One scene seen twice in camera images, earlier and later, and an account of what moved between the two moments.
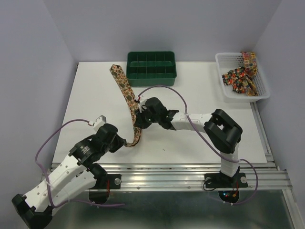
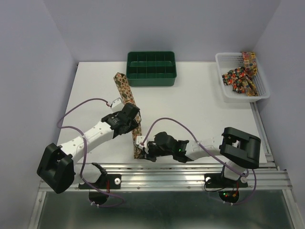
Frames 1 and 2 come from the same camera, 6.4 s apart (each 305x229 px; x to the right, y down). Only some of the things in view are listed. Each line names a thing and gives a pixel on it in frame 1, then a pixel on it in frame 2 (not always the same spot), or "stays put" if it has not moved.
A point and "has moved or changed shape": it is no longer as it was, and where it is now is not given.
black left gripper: x=120 y=142 to x=133 y=125
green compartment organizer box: x=151 y=68 stays put
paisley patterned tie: x=116 y=70 has moved or changed shape
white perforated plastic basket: x=227 y=62 stays put
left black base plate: x=115 y=182 stays put
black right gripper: x=142 y=125 to x=147 y=153
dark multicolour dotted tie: x=236 y=77 stays put
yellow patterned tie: x=250 y=68 stays put
